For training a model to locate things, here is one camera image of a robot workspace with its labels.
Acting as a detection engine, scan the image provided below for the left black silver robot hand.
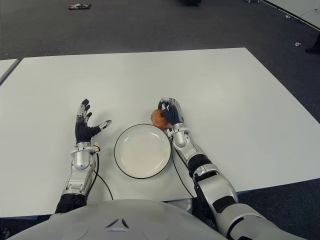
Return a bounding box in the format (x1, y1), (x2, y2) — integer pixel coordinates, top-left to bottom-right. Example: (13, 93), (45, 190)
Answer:
(74, 98), (113, 144)

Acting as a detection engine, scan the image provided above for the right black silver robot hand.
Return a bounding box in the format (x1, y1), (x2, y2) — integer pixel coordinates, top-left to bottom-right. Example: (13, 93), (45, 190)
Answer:
(157, 96), (186, 126)

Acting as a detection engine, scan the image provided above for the red-brown apple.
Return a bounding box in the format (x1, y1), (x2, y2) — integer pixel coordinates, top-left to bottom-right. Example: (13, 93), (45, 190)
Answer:
(151, 108), (169, 130)

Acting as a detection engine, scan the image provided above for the white plate with black rim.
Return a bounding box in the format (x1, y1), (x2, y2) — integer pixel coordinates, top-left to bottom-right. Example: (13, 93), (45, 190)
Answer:
(114, 123), (173, 180)

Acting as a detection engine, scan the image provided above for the neighbouring white table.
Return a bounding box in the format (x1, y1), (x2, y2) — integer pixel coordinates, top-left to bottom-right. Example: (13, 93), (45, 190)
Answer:
(0, 58), (20, 86)

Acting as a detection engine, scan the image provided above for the grey robot torso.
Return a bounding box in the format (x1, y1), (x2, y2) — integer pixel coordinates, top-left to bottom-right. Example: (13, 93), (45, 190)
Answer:
(47, 199), (221, 240)

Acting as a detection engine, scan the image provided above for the dark flat object on floor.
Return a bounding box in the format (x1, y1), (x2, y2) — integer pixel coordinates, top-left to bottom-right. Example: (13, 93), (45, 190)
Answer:
(68, 3), (92, 11)

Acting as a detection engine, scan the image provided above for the white table with dark edge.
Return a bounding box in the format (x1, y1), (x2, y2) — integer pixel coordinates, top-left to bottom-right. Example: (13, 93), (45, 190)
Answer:
(261, 0), (320, 28)

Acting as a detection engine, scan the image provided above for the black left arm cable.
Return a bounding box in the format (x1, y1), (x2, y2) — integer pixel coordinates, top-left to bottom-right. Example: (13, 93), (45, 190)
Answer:
(94, 151), (114, 201)

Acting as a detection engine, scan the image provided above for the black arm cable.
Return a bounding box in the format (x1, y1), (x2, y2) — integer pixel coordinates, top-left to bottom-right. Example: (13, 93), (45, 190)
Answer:
(169, 136), (198, 201)
(94, 151), (114, 201)

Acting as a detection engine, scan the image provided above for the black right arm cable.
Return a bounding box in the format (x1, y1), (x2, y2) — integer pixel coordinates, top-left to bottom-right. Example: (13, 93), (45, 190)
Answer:
(169, 136), (198, 201)

